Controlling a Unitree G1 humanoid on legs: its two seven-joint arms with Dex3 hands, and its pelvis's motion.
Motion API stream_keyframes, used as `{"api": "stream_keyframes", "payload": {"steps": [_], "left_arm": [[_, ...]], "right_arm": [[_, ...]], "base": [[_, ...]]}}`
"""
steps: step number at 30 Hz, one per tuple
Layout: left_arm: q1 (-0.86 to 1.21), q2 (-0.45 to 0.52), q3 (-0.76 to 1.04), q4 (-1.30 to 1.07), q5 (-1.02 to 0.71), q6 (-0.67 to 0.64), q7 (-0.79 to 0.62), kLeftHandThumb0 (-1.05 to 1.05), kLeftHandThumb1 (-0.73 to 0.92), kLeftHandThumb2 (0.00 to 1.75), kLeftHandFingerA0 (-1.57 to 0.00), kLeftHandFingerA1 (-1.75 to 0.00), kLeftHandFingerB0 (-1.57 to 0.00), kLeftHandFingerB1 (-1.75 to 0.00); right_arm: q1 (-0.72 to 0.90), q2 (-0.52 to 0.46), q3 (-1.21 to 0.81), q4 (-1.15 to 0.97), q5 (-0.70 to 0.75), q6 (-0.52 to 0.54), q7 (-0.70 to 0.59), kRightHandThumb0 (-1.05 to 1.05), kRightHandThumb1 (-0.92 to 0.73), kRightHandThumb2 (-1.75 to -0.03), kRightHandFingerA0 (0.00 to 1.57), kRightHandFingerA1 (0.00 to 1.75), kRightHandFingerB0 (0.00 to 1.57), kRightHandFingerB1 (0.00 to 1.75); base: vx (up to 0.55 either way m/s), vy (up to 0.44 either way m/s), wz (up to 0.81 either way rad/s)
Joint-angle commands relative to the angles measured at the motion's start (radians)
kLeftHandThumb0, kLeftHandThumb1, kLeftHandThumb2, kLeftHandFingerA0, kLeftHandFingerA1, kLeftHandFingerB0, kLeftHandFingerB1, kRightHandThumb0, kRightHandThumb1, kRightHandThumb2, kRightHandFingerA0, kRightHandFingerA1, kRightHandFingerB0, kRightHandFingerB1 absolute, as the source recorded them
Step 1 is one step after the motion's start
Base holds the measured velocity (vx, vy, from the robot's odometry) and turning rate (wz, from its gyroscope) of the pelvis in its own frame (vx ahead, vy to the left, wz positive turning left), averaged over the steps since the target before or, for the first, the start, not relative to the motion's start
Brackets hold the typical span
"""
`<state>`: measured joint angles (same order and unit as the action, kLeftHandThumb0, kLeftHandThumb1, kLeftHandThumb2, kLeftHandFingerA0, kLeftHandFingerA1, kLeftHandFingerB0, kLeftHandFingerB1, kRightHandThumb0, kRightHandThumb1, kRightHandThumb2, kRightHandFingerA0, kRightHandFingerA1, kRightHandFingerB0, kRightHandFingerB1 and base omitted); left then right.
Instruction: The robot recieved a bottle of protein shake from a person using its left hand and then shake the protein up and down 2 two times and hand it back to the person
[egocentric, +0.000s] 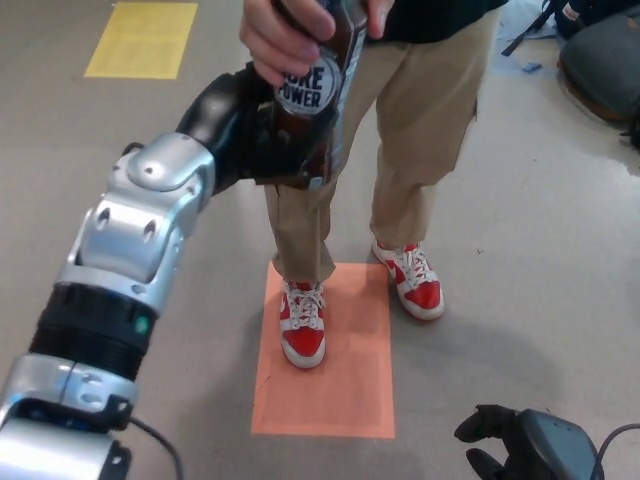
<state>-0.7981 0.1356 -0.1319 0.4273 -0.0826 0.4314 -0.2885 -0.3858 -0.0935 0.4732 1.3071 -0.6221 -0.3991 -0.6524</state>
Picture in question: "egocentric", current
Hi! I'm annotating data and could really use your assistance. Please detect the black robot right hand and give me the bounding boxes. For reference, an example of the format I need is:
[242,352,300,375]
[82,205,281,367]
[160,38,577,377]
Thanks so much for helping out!
[453,403,602,480]

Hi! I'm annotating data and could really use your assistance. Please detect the person's right hand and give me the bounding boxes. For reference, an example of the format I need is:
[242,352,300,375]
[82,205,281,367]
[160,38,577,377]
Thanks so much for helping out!
[238,0,392,88]

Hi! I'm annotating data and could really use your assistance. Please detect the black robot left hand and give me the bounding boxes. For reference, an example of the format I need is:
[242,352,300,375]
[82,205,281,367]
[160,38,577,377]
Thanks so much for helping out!
[175,62,342,195]

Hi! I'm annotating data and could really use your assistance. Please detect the brown protein shake bottle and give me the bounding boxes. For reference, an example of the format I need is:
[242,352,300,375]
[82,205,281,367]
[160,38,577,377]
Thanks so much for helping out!
[268,0,372,192]

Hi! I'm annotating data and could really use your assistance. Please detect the person's left red white sneaker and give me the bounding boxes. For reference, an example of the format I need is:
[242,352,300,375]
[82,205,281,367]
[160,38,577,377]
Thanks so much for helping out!
[370,240,446,322]

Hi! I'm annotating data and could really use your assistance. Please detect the person's red white sneaker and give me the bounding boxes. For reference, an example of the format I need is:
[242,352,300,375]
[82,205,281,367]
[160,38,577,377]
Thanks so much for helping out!
[279,279,328,371]
[370,240,446,322]

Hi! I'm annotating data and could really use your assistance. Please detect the person's right red white sneaker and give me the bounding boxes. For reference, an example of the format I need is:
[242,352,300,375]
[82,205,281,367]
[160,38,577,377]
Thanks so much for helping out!
[279,279,328,371]

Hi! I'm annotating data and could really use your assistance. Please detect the yellow paper sheet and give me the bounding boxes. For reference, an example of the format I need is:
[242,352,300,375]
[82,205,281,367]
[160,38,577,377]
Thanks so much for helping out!
[83,2,200,80]

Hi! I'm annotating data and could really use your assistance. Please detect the black shirt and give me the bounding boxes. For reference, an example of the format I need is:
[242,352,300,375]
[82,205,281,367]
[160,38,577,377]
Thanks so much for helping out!
[387,0,509,44]

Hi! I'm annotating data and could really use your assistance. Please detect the khaki cargo trousers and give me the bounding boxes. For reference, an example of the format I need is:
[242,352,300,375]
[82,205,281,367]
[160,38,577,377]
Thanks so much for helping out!
[262,8,502,284]

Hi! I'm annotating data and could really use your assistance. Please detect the orange paper sheet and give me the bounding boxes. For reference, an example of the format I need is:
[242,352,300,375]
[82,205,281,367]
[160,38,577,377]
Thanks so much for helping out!
[249,262,397,439]

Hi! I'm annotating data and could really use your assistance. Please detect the grey cushion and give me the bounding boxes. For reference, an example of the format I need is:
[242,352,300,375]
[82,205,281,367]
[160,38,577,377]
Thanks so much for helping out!
[556,17,640,124]

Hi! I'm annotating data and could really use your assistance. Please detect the black cable of right hand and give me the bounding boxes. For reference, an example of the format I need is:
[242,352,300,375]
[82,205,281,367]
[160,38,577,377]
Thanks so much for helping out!
[593,423,640,480]

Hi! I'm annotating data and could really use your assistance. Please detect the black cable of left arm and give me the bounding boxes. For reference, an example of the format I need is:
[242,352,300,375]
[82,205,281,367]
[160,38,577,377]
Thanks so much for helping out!
[127,416,182,480]

